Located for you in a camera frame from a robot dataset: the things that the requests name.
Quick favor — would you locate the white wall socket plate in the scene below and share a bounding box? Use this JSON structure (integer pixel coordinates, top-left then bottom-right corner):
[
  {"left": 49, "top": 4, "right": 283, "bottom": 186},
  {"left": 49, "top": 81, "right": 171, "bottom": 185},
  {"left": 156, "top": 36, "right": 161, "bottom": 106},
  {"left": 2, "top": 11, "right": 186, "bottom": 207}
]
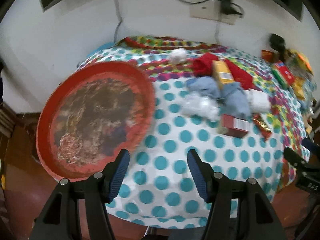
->
[{"left": 189, "top": 1, "right": 239, "bottom": 25}]

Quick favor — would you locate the plastic bag of snacks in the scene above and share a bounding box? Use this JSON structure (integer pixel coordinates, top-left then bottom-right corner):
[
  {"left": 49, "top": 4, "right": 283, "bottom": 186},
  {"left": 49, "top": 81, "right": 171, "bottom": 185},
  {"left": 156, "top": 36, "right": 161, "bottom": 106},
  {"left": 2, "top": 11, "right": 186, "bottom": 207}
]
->
[{"left": 285, "top": 50, "right": 317, "bottom": 113}]

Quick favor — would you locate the clear plastic bag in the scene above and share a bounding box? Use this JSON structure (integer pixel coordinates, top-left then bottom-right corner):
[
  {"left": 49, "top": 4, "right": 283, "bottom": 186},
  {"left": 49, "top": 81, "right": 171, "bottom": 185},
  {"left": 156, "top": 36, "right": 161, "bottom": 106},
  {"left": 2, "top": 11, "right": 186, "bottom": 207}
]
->
[{"left": 181, "top": 92, "right": 220, "bottom": 121}]

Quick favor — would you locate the red sock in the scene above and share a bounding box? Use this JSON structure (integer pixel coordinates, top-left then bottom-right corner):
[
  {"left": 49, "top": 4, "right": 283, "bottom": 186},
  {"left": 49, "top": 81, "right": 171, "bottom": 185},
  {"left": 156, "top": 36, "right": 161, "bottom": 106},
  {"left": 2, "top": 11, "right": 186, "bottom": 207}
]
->
[
  {"left": 224, "top": 60, "right": 254, "bottom": 90},
  {"left": 193, "top": 53, "right": 219, "bottom": 77}
]

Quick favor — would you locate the red snack packet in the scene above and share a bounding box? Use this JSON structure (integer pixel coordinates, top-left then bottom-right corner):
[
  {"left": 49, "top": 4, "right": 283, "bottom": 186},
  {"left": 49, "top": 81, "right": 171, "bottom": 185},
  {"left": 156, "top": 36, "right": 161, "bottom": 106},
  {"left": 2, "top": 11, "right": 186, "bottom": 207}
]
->
[{"left": 261, "top": 50, "right": 273, "bottom": 62}]

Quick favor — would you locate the dark red small box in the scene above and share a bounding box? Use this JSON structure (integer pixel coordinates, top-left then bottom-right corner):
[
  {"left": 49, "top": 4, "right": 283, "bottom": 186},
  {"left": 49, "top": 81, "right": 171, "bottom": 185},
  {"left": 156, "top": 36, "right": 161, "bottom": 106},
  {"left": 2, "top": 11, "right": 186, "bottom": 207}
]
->
[{"left": 217, "top": 114, "right": 250, "bottom": 138}]

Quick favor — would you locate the black clamp stand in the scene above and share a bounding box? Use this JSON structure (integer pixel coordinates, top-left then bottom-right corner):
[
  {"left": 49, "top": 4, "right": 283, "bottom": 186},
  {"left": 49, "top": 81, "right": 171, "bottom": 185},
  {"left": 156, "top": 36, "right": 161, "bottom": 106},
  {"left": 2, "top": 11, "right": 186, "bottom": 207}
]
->
[{"left": 269, "top": 34, "right": 286, "bottom": 62}]

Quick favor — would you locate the yellow medicine box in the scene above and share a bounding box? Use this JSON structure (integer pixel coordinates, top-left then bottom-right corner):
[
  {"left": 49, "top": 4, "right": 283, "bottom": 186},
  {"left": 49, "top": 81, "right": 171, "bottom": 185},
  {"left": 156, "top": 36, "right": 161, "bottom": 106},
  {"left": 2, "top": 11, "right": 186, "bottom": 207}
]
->
[{"left": 212, "top": 61, "right": 234, "bottom": 89}]

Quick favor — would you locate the grey wall cable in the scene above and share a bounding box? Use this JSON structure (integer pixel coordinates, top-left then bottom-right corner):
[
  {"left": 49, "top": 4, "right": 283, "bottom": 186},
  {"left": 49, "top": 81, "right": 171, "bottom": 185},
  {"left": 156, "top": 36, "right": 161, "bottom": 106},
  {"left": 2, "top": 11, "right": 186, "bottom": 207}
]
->
[{"left": 113, "top": 0, "right": 125, "bottom": 43}]

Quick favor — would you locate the light blue sock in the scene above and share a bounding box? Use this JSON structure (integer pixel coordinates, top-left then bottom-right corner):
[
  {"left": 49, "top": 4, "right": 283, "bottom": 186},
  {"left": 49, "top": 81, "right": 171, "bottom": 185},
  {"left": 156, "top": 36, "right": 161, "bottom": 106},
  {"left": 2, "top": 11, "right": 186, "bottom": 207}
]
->
[
  {"left": 221, "top": 82, "right": 251, "bottom": 120},
  {"left": 185, "top": 76, "right": 221, "bottom": 99}
]

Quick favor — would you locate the red candy wrapper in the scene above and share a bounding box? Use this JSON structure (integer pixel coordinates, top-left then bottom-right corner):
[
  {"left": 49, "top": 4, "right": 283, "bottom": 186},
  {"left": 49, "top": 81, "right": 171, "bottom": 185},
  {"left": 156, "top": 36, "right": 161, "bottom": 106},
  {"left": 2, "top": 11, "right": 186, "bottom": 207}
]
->
[{"left": 253, "top": 113, "right": 272, "bottom": 141}]

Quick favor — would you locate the red round tray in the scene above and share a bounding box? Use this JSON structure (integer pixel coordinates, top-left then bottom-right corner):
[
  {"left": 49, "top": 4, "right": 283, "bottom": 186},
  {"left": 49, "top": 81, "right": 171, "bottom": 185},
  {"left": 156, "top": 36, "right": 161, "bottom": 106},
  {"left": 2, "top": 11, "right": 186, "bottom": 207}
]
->
[{"left": 36, "top": 61, "right": 155, "bottom": 181}]

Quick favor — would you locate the polka dot bed sheet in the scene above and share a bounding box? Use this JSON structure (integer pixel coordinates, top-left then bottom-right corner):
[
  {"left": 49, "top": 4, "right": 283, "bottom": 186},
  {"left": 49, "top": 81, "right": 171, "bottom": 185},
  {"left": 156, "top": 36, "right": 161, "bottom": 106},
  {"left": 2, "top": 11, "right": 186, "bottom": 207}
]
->
[{"left": 78, "top": 36, "right": 310, "bottom": 229}]

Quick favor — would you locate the red green medicine box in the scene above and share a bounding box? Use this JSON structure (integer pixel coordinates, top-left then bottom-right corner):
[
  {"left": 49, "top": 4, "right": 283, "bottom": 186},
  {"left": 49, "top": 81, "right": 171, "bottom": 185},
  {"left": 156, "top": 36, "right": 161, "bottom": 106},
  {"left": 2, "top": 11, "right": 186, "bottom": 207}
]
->
[{"left": 271, "top": 61, "right": 295, "bottom": 89}]

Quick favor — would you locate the black charger plug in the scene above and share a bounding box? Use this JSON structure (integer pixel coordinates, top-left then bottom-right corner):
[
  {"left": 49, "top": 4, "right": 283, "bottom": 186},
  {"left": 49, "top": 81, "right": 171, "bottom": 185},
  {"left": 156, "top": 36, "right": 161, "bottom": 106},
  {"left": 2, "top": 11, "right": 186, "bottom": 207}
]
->
[{"left": 220, "top": 0, "right": 245, "bottom": 18}]

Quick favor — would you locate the yellow plush toy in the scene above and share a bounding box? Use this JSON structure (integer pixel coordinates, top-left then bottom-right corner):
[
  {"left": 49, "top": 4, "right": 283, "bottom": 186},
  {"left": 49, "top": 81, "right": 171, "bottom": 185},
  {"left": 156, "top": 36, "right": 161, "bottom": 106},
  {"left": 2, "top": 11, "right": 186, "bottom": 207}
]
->
[{"left": 291, "top": 50, "right": 313, "bottom": 76}]

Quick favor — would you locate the small white sock roll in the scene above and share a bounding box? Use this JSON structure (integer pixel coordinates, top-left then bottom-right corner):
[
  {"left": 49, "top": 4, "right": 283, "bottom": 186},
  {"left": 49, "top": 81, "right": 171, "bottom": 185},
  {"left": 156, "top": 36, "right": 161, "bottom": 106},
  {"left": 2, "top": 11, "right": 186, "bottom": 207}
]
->
[{"left": 169, "top": 48, "right": 188, "bottom": 65}]

